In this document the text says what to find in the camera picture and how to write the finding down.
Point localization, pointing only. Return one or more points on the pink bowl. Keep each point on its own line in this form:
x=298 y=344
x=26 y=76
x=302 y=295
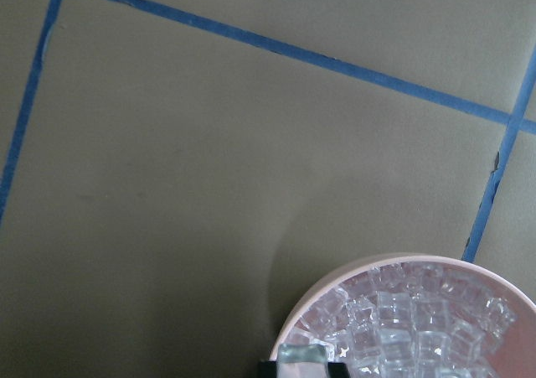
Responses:
x=413 y=315

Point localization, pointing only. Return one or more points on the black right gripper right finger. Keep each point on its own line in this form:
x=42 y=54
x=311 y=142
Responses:
x=337 y=370

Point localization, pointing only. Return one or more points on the clear ice cube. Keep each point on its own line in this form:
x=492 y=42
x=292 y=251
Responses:
x=302 y=353

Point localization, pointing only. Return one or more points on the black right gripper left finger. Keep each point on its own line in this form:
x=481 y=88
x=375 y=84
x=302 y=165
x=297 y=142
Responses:
x=266 y=369

